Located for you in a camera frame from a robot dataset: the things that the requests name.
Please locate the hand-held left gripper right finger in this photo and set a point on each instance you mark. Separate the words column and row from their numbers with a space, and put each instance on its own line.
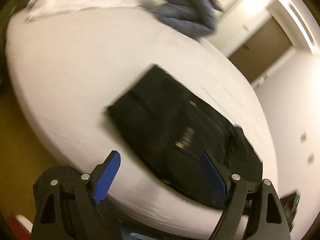
column 215, row 180

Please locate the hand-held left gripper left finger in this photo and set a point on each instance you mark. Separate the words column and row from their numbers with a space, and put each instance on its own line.
column 106, row 177

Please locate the black denim pants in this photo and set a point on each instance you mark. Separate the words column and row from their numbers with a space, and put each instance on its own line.
column 162, row 120

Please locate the bed with white sheet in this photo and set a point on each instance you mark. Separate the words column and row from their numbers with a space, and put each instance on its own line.
column 75, row 67

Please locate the brown door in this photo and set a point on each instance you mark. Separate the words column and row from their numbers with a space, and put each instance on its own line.
column 262, row 47

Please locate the blue rolled comforter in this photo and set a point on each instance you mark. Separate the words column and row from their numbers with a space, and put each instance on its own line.
column 185, row 10

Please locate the purple cushion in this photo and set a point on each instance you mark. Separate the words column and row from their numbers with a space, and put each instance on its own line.
column 217, row 3

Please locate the white crumpled sheet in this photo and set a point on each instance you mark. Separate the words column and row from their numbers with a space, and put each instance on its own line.
column 87, row 0

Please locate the wall socket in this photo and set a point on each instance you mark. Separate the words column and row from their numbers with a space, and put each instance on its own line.
column 259, row 81
column 303, row 137

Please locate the wall light switch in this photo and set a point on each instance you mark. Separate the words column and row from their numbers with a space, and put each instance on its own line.
column 246, row 28

